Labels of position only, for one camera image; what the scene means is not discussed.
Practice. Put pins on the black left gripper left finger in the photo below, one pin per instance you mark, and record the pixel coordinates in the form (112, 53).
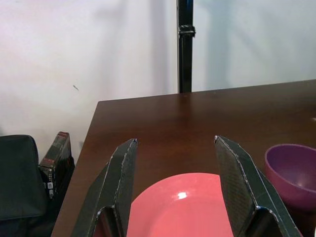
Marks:
(116, 187)

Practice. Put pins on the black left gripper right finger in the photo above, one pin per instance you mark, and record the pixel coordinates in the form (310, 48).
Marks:
(237, 182)

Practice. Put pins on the purple bowl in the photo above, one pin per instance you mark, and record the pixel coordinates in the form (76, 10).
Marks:
(284, 182)

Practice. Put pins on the pink round plate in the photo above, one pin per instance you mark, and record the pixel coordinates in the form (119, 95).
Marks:
(177, 212)

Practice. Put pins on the black box with red print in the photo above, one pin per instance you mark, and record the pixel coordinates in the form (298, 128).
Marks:
(59, 153)

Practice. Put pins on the dark wooden table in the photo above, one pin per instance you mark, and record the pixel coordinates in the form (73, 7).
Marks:
(172, 118)

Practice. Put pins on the black upright pole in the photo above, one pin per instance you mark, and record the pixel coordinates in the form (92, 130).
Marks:
(185, 61)

